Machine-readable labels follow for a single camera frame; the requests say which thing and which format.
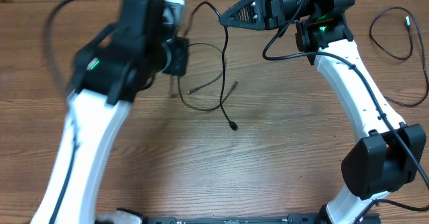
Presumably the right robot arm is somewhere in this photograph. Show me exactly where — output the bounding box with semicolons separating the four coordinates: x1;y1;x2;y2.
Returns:
219;0;428;223

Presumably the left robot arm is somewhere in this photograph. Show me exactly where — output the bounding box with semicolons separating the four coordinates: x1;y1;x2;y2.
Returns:
32;0;188;223

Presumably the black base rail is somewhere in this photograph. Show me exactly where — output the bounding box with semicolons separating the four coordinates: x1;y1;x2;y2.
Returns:
95;209;381;224

